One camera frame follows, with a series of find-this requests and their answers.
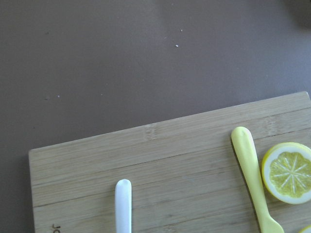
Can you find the lemon slice near handle end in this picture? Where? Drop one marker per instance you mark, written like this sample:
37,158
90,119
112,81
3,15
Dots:
286,172

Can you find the bamboo cutting board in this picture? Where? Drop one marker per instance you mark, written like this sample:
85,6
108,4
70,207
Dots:
184,173

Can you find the lemon slice near blade end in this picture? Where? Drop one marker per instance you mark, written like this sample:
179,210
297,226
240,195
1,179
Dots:
306,229

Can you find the yellow plastic knife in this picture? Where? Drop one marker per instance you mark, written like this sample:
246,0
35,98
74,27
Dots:
245,151

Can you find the white ceramic spoon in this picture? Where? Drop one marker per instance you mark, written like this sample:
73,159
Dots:
123,206

